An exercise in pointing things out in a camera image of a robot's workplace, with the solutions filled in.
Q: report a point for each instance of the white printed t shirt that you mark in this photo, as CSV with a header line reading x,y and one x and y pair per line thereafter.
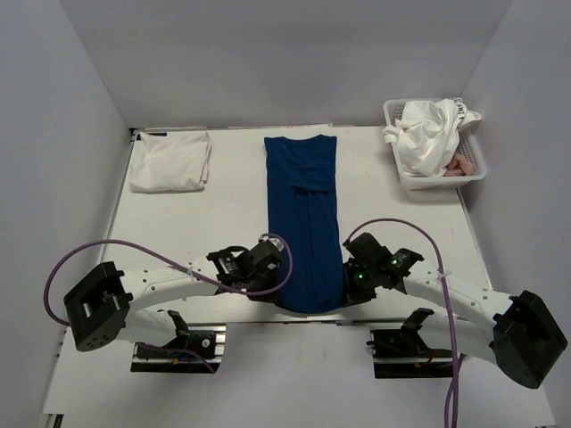
x,y
426,136

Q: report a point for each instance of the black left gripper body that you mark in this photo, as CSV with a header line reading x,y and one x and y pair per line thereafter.
x,y
256,279

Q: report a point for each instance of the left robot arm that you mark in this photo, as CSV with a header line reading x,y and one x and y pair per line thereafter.
x,y
110,304

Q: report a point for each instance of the white plastic basket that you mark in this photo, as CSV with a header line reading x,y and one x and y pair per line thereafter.
x,y
467,147

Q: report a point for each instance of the pink t shirt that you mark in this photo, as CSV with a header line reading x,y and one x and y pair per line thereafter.
x,y
459,166

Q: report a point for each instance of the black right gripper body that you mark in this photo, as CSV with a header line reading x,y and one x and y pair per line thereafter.
x,y
360,284

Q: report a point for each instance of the blue t shirt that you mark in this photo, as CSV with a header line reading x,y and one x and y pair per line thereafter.
x,y
302,208

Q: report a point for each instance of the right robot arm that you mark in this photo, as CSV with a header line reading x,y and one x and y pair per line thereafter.
x,y
518,334

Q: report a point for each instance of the folded white t shirt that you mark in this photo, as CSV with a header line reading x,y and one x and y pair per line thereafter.
x,y
174,163

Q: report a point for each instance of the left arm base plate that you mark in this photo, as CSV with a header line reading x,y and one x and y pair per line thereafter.
x,y
192,349

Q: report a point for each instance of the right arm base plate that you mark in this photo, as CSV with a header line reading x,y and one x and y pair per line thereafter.
x,y
415,356

